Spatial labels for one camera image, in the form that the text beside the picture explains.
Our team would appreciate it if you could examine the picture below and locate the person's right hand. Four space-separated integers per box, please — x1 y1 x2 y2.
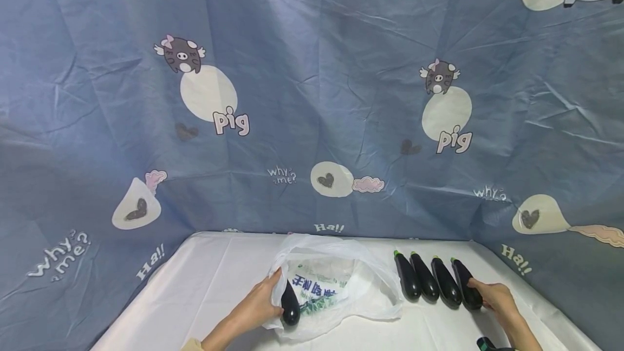
467 278 517 316

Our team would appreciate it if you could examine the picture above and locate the person's left hand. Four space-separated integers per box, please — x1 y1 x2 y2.
239 268 285 328

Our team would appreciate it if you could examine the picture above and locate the dark purple eggplant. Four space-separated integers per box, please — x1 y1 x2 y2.
393 250 423 302
450 258 484 310
409 252 440 303
431 256 463 309
280 281 302 326

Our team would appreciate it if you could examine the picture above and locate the white plastic bag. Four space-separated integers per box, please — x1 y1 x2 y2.
262 234 405 341

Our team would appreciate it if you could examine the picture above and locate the person's left forearm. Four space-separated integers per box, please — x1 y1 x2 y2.
181 312 259 351

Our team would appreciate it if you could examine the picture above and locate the person's right forearm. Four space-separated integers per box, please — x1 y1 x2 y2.
496 304 543 351

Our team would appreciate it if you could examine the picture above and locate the black wrist band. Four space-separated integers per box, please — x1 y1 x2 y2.
476 336 516 351

